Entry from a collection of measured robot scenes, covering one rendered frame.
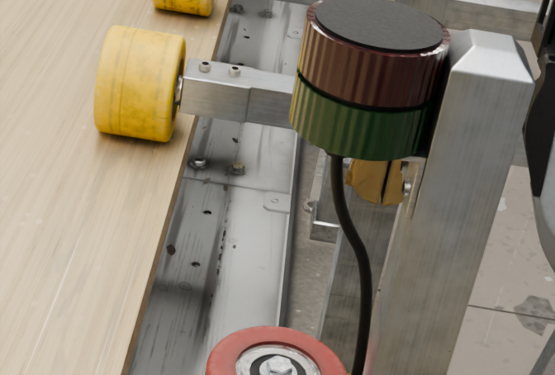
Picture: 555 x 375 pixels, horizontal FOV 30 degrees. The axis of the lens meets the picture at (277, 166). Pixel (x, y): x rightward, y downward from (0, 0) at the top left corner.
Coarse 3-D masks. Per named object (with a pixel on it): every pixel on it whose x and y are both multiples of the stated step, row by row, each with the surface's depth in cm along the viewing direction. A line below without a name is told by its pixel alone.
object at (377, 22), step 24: (336, 0) 44; (360, 0) 44; (384, 0) 44; (336, 24) 41; (360, 24) 42; (384, 24) 42; (408, 24) 42; (432, 24) 43; (384, 48) 40; (408, 48) 40; (432, 48) 41; (312, 144) 43; (336, 168) 46; (408, 168) 46; (336, 192) 46; (408, 192) 45; (408, 216) 45; (360, 240) 47; (360, 264) 48; (360, 288) 49; (360, 312) 49; (360, 336) 50; (360, 360) 50
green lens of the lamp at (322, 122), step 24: (312, 96) 42; (312, 120) 42; (336, 120) 42; (360, 120) 41; (384, 120) 41; (408, 120) 42; (336, 144) 42; (360, 144) 42; (384, 144) 42; (408, 144) 43
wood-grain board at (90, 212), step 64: (0, 0) 96; (64, 0) 98; (128, 0) 100; (0, 64) 85; (64, 64) 86; (0, 128) 76; (64, 128) 78; (192, 128) 82; (0, 192) 69; (64, 192) 70; (128, 192) 71; (0, 256) 63; (64, 256) 64; (128, 256) 65; (0, 320) 58; (64, 320) 59; (128, 320) 60
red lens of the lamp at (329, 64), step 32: (320, 0) 44; (320, 32) 41; (448, 32) 43; (320, 64) 41; (352, 64) 40; (384, 64) 40; (416, 64) 40; (352, 96) 41; (384, 96) 41; (416, 96) 41
